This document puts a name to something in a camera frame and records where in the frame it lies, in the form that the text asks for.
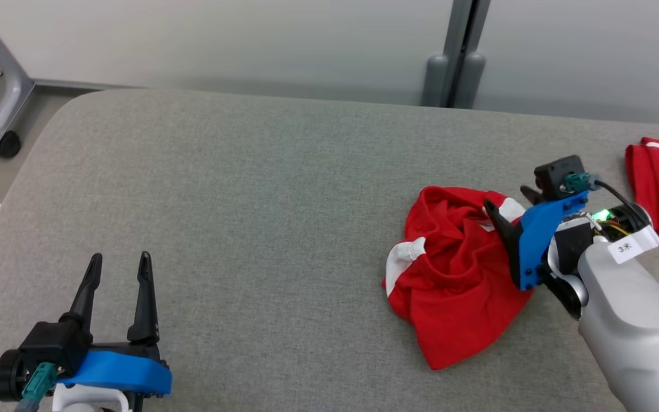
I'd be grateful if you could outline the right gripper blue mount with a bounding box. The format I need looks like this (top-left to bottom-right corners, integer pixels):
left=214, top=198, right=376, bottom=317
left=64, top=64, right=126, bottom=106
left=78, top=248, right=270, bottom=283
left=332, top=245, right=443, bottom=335
left=483, top=185, right=653, bottom=320

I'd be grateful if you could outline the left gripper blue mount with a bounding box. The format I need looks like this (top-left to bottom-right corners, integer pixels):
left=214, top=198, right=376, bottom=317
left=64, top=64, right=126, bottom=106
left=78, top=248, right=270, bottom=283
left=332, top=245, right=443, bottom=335
left=0, top=251, right=173, bottom=412

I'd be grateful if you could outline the white paper label tag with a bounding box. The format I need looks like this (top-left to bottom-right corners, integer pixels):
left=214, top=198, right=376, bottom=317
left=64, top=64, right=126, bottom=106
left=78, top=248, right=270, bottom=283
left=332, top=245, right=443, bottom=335
left=608, top=227, right=659, bottom=264

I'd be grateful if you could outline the black caster wheel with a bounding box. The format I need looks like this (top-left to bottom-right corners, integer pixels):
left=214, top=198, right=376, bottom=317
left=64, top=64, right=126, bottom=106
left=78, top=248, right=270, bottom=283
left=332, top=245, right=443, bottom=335
left=0, top=132, right=22, bottom=159

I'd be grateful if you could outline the right camera cable teal plug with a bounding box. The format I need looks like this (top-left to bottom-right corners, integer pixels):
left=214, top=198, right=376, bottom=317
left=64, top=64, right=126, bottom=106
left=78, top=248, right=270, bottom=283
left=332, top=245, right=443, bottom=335
left=561, top=173, right=659, bottom=332

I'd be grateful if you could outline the camera cable teal plug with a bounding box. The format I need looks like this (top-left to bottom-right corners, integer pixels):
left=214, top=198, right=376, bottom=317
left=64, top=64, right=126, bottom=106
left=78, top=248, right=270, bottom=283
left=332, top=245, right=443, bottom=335
left=561, top=173, right=659, bottom=332
left=15, top=362, right=58, bottom=412

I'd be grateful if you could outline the left camera cable teal plug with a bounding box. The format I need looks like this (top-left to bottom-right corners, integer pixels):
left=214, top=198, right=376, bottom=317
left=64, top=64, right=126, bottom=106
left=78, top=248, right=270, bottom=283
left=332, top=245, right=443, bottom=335
left=15, top=362, right=58, bottom=412

